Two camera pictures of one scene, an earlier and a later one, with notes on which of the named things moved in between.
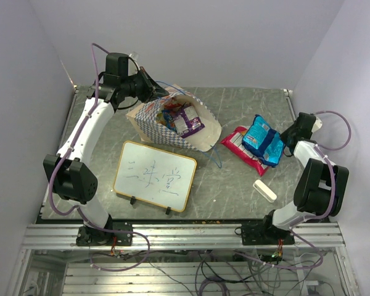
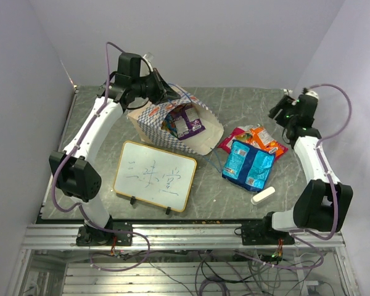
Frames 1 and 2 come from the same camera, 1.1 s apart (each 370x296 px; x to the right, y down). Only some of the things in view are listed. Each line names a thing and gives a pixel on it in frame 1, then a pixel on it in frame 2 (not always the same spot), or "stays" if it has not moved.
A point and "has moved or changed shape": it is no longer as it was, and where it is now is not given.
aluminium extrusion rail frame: (182, 237) stays
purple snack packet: (187, 122) stays
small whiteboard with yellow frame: (155, 176) stays
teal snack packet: (263, 142) -> (248, 166)
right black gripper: (283, 134) -> (286, 103)
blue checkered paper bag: (143, 120) has moved or changed shape
